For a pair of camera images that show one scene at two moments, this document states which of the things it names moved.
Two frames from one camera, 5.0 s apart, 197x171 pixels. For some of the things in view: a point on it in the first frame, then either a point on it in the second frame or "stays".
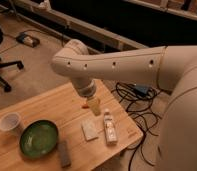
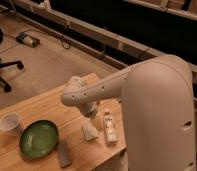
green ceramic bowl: (38, 139) stays
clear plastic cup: (9, 121) stays
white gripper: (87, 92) to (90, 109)
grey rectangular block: (64, 154) stays
